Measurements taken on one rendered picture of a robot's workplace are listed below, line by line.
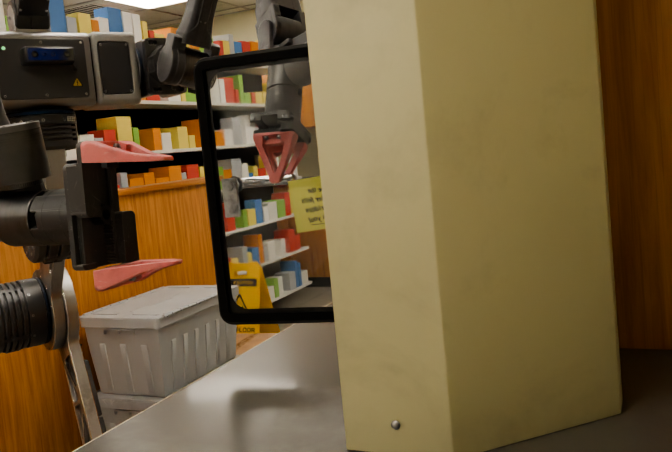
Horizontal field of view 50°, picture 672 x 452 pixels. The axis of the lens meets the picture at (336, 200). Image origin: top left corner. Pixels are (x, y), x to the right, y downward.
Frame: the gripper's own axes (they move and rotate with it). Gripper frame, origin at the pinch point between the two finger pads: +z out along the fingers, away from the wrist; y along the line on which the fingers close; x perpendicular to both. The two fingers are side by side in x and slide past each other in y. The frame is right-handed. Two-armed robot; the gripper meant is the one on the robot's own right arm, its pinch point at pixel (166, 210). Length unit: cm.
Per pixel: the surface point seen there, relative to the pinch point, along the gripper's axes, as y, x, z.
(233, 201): -1.1, 34.1, -14.4
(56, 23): 86, 227, -234
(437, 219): -2.7, 8.8, 23.4
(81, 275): -35, 175, -182
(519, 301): -11.5, 14.8, 29.2
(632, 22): 18, 45, 40
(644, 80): 11, 45, 41
